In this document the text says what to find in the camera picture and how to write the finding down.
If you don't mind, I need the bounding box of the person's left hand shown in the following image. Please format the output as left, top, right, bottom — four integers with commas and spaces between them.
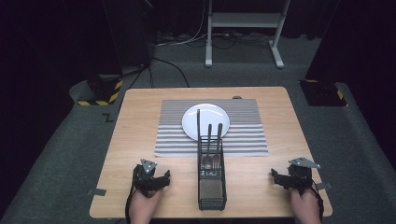
129, 187, 164, 218

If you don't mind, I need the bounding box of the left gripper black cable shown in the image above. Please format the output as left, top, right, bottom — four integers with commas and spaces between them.
124, 174, 138, 224

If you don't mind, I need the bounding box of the person's right hand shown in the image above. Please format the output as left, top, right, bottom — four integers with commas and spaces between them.
289, 186, 321, 218

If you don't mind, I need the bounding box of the grey striped placemat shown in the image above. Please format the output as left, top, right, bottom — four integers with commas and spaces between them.
154, 98, 270, 159

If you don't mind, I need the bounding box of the black floor cable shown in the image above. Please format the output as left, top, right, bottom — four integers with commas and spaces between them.
151, 56, 191, 89

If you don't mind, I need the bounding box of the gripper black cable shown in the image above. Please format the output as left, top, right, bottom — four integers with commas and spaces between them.
124, 174, 138, 224
311, 181, 325, 220

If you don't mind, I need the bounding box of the tangle of black floor cables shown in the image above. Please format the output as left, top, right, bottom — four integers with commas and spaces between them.
155, 30, 273, 50

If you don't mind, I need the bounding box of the white floor cable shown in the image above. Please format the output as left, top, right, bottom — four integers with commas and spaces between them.
154, 0, 209, 49

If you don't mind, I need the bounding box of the white metal stand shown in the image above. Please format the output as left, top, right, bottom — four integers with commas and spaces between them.
204, 0, 292, 70

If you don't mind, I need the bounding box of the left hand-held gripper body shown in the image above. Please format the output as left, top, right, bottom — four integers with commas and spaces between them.
132, 158, 159, 199

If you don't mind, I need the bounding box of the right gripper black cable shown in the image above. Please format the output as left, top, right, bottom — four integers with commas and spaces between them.
311, 181, 325, 220

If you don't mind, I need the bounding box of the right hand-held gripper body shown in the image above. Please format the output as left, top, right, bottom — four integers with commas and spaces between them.
287, 156, 322, 196

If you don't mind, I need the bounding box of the black stand with hazard stripes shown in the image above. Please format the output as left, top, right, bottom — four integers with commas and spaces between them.
77, 73, 124, 107
299, 78, 348, 107

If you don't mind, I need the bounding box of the black wire cutlery caddy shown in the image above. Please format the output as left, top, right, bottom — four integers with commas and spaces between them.
196, 136, 228, 212

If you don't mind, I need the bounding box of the white round plate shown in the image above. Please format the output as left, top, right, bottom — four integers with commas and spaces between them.
181, 103, 231, 142

